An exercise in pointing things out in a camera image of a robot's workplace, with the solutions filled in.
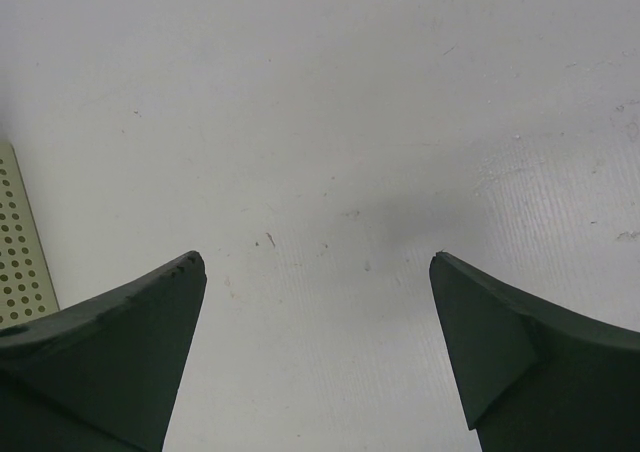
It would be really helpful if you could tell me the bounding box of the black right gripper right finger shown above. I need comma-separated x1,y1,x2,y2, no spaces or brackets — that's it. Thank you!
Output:
429,252,639,451

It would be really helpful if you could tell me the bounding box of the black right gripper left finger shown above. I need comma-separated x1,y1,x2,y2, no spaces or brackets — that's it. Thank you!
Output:
1,251,207,451

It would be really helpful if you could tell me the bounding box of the yellow-green perforated basket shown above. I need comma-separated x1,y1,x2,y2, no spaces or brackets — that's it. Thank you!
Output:
0,141,59,328

